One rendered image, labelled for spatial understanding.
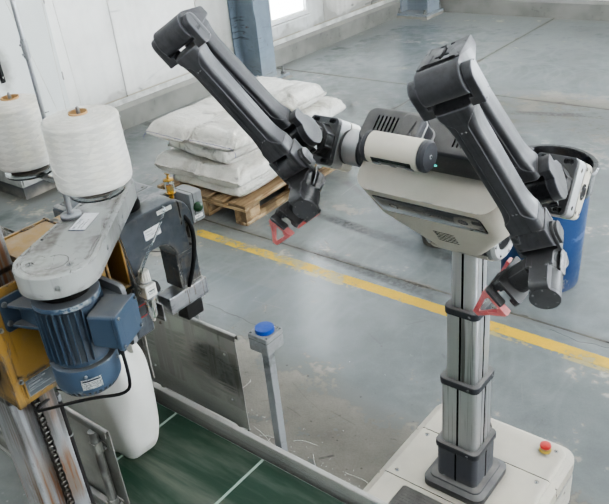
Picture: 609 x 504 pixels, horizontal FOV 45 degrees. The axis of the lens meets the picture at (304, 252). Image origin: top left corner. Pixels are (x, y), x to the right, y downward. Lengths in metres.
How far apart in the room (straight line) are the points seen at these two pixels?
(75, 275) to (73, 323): 0.13
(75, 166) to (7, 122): 0.27
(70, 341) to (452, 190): 0.92
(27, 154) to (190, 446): 1.23
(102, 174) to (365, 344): 2.23
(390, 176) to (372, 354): 1.82
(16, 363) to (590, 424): 2.24
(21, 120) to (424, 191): 0.93
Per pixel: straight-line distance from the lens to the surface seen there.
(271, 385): 2.39
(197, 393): 2.82
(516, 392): 3.34
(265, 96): 1.73
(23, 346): 1.84
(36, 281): 1.59
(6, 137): 1.81
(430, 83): 1.17
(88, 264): 1.59
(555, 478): 2.65
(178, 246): 2.05
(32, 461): 2.07
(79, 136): 1.56
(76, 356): 1.70
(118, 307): 1.63
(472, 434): 2.37
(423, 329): 3.68
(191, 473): 2.53
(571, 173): 1.60
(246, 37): 7.89
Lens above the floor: 2.13
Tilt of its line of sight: 29 degrees down
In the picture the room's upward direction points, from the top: 6 degrees counter-clockwise
